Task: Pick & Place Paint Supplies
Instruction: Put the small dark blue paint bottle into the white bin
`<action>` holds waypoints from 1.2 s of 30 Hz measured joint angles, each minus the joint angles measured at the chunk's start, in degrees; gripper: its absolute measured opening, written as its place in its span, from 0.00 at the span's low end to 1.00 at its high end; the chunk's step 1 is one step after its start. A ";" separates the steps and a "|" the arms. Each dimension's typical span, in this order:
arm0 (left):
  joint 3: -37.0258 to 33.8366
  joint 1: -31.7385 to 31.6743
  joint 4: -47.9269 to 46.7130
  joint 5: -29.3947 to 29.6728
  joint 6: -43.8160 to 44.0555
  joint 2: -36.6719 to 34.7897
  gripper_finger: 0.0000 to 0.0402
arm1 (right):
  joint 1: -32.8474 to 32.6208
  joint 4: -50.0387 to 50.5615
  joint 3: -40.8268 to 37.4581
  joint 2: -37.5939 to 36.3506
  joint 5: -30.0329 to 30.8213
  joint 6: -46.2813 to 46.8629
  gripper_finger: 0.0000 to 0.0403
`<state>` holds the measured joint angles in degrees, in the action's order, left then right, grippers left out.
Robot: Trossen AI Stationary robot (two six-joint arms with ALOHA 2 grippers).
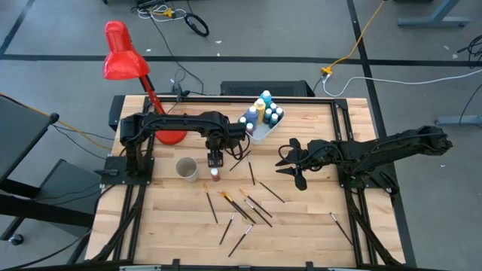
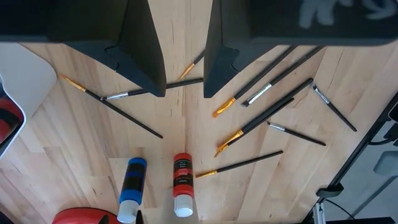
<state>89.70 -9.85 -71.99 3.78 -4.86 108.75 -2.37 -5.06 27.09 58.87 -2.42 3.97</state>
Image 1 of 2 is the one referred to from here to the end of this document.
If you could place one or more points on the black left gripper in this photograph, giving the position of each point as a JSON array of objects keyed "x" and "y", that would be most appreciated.
[{"x": 226, "y": 137}]

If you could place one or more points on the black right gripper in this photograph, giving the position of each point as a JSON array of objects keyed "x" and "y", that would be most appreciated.
[{"x": 318, "y": 156}]

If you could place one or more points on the small red paint bottle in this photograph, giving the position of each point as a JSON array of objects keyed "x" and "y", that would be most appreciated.
[{"x": 215, "y": 174}]

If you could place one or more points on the white plastic tray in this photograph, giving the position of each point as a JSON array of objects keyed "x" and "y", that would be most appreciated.
[{"x": 263, "y": 131}]

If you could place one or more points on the small maroon paint bottle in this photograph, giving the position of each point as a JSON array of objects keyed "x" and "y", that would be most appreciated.
[{"x": 249, "y": 128}]

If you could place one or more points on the small dark green paint bottle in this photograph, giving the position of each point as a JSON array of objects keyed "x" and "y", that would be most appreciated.
[{"x": 243, "y": 120}]

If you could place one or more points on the gold-ferrule black paintbrush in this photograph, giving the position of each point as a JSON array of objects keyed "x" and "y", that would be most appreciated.
[
  {"x": 256, "y": 203},
  {"x": 211, "y": 203}
]

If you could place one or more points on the large purple paint bottle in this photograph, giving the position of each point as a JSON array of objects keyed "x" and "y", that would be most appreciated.
[{"x": 251, "y": 118}]

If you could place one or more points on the small black paint bottle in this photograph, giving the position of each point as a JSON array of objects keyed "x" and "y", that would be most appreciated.
[{"x": 279, "y": 112}]

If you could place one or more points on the small teal paint bottle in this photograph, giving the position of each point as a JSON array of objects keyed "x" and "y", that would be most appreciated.
[{"x": 268, "y": 115}]

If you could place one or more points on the small blue paint bottle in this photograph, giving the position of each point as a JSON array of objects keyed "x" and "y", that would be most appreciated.
[{"x": 273, "y": 107}]

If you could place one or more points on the large yellow paint bottle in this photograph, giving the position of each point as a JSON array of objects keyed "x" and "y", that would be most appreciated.
[{"x": 260, "y": 109}]

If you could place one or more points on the thin silver-ferrule black paintbrush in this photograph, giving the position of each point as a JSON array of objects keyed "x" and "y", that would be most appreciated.
[
  {"x": 227, "y": 229},
  {"x": 240, "y": 241}
]

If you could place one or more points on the large turquoise paint bottle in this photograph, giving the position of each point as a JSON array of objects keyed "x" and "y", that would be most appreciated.
[{"x": 266, "y": 98}]

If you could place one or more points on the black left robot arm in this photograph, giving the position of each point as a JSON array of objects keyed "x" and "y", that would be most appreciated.
[{"x": 177, "y": 121}]

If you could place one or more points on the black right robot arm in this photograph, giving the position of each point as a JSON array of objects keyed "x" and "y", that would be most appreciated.
[{"x": 395, "y": 145}]

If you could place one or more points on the beige cup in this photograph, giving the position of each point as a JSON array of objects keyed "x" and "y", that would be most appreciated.
[{"x": 187, "y": 169}]

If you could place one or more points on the black table clamp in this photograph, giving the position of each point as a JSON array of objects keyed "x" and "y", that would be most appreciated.
[{"x": 180, "y": 92}]

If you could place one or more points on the black computer case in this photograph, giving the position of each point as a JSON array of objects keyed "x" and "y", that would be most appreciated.
[{"x": 263, "y": 87}]

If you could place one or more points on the red desk lamp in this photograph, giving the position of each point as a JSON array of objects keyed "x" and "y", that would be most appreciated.
[{"x": 124, "y": 56}]

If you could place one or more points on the grey desk foot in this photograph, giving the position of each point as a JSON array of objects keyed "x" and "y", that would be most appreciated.
[{"x": 459, "y": 120}]

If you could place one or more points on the black side cart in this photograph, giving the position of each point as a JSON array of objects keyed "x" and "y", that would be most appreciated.
[{"x": 22, "y": 131}]

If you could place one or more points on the grey desk leg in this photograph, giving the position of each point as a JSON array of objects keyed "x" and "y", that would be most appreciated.
[{"x": 440, "y": 11}]

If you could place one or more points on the black aluminium table frame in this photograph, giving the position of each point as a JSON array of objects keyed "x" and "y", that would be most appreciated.
[{"x": 211, "y": 99}]

